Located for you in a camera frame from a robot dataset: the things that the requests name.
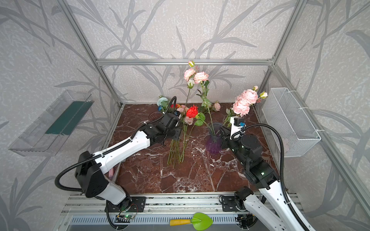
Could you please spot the white blue flower stem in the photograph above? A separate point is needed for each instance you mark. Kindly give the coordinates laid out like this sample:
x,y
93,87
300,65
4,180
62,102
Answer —
x,y
163,104

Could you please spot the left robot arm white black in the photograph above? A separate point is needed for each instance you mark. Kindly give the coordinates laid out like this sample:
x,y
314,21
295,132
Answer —
x,y
91,175

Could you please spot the red rose stem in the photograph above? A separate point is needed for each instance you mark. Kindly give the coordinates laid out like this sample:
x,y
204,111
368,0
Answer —
x,y
194,117

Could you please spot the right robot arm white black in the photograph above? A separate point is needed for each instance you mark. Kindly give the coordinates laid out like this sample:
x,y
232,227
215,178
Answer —
x,y
285,215

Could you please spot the white wire mesh basket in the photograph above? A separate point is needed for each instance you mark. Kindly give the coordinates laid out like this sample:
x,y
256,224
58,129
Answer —
x,y
283,112

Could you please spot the dark glass cup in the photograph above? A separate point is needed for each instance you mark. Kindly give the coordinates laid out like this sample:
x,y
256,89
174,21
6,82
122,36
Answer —
x,y
155,116

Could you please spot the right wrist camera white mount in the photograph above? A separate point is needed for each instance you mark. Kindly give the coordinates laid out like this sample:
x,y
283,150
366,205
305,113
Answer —
x,y
237,123

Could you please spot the small green circuit board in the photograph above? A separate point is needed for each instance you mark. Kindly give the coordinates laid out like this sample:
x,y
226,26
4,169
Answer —
x,y
127,218

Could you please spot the green toy shovel yellow handle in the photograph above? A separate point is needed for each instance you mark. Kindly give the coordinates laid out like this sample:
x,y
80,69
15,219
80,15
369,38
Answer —
x,y
200,221

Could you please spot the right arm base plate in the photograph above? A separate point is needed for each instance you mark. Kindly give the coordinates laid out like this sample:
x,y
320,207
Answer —
x,y
229,205

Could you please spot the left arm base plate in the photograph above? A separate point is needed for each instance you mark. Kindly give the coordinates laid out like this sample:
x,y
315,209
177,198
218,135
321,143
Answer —
x,y
129,204

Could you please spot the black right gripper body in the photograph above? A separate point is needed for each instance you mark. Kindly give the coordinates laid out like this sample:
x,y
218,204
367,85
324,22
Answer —
x,y
227,140

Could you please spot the purple ribbed glass vase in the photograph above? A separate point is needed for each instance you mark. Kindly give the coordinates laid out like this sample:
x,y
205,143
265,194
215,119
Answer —
x,y
214,142

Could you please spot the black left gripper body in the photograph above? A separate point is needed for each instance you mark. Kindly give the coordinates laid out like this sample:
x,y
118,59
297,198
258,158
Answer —
x,y
176,127

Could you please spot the white rosebud stem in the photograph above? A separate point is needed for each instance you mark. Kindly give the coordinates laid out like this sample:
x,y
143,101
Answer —
x,y
189,86

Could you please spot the small pink bud spray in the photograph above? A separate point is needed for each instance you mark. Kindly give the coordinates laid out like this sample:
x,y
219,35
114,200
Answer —
x,y
215,107

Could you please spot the aluminium front rail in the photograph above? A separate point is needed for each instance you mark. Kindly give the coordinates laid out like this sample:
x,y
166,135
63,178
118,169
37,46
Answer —
x,y
159,210

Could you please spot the clear plastic wall tray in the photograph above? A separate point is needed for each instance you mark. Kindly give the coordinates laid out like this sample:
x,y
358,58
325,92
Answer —
x,y
45,136

